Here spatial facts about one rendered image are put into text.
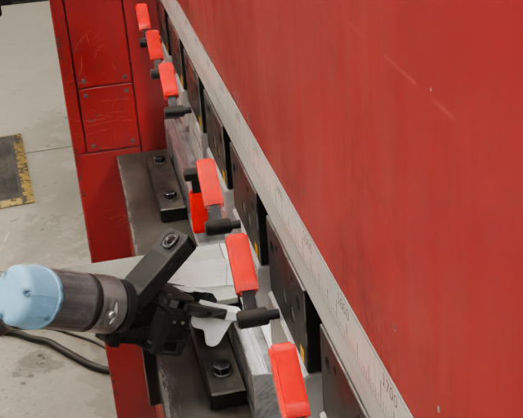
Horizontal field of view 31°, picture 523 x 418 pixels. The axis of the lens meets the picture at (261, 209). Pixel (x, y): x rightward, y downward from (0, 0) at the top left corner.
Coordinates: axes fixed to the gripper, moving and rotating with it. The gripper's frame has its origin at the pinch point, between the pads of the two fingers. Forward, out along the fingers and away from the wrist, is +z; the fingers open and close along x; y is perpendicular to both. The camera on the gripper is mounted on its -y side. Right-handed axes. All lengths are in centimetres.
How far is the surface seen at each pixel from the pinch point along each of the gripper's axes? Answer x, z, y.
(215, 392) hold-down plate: 1.9, 1.9, 13.1
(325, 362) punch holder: 49, -39, -11
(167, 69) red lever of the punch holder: -22.7, -5.3, -29.4
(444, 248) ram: 70, -60, -24
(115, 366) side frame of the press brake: -96, 67, 49
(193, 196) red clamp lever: -0.2, -12.4, -14.1
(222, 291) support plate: -6.5, 5.3, 0.1
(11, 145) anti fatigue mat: -327, 157, 26
